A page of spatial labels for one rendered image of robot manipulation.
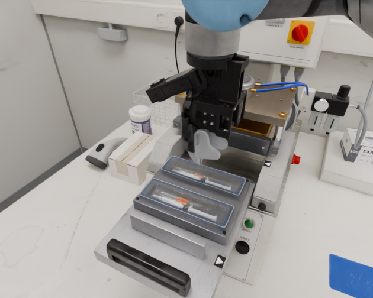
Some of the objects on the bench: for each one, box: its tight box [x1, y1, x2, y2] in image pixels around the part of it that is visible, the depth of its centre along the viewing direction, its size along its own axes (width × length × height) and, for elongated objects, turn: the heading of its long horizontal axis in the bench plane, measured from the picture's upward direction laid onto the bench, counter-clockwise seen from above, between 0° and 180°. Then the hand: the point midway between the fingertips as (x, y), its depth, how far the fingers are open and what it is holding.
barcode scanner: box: [85, 137, 128, 169], centre depth 101 cm, size 20×8×8 cm, turn 152°
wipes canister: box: [129, 105, 153, 135], centre depth 109 cm, size 9×9×15 cm
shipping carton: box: [108, 131, 160, 186], centre depth 96 cm, size 19×13×9 cm
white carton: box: [340, 128, 373, 168], centre depth 94 cm, size 12×23×7 cm, turn 72°
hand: (196, 157), depth 50 cm, fingers closed
